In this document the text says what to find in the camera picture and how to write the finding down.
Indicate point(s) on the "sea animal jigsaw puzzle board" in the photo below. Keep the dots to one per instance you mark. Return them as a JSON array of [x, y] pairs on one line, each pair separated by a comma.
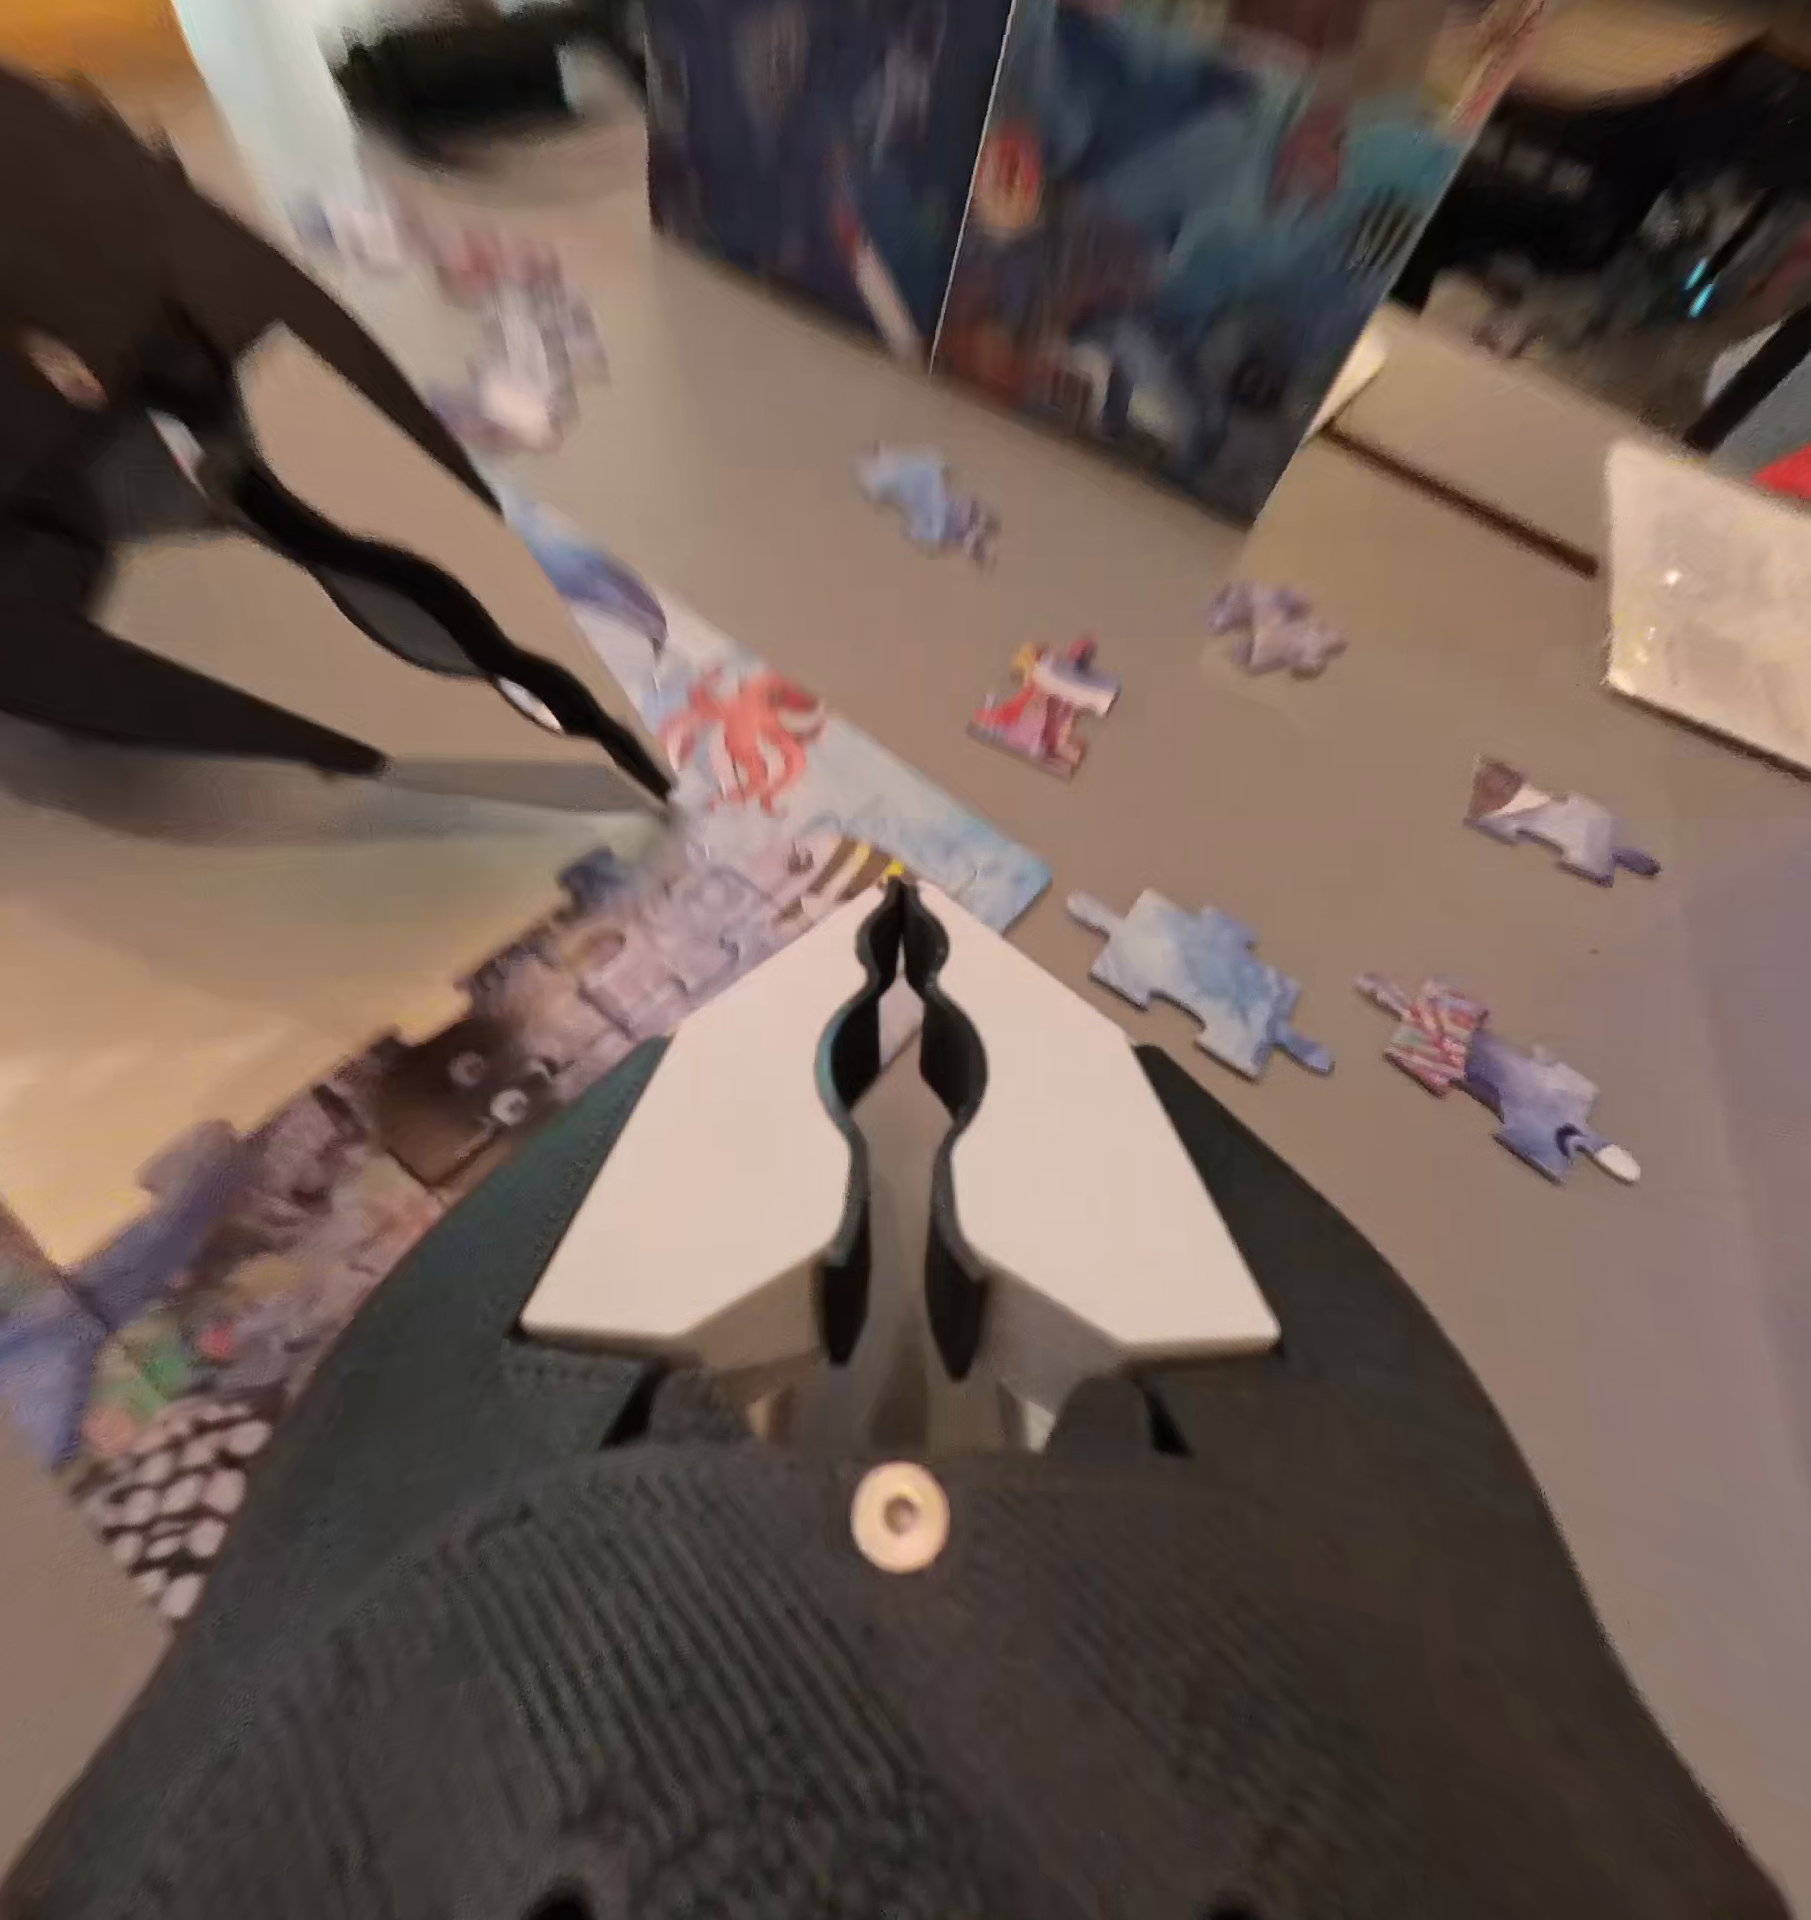
[[245, 1172]]

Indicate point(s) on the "light blue puzzle piece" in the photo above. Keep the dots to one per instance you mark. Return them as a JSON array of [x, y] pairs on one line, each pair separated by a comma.
[[1198, 976]]

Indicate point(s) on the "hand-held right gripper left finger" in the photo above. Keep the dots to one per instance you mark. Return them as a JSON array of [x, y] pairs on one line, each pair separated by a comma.
[[681, 1201]]

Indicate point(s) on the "pink coral puzzle piece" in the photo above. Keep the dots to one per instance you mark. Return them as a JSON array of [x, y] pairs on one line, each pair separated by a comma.
[[1519, 1088]]

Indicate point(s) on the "red coral puzzle piece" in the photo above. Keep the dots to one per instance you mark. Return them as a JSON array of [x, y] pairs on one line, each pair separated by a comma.
[[1049, 714]]

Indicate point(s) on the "purple white puzzle piece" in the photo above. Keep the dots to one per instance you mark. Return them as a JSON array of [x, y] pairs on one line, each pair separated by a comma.
[[1550, 824]]

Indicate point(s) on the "row of loose jigsaw pieces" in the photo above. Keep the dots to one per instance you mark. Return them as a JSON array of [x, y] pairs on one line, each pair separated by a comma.
[[529, 359]]

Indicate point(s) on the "instruction sheet in clear sleeve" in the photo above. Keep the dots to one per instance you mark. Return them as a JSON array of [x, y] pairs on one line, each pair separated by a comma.
[[1744, 616]]

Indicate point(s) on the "white stand with flat base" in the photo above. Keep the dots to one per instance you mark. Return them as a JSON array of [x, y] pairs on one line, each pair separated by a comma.
[[1347, 383]]

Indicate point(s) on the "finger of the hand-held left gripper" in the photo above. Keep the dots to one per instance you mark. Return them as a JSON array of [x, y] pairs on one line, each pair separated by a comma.
[[396, 496], [276, 646]]

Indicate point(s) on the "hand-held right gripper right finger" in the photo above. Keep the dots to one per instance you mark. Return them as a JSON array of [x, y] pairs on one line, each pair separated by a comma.
[[1114, 1201]]

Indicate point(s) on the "illustrated puzzle box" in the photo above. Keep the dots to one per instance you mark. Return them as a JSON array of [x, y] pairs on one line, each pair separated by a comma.
[[1145, 225]]

